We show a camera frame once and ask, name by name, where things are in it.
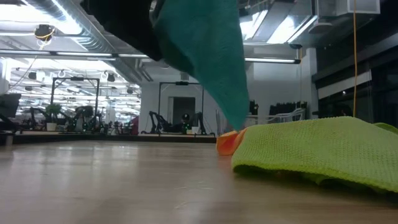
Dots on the background black robot arm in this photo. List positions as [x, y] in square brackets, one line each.
[155, 121]
[199, 123]

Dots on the white ceiling duct unit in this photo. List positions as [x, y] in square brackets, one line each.
[342, 7]

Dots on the background workbench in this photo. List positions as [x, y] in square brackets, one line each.
[124, 139]

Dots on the long ceiling light bar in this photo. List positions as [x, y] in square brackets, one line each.
[77, 54]

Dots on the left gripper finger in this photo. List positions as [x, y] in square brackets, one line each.
[146, 40]

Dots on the orange microfiber towel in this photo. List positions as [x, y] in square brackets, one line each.
[227, 143]

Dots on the teal blue microfiber towel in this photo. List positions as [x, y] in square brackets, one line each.
[202, 46]

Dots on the lime green microfiber towel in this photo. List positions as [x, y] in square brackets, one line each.
[311, 146]

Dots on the red background object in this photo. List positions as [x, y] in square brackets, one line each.
[135, 126]

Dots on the background plant in white pot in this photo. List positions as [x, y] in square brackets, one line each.
[53, 109]

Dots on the dark background monitor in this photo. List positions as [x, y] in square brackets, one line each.
[9, 104]

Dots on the black background frame rig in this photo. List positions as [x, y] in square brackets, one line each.
[74, 79]
[182, 83]

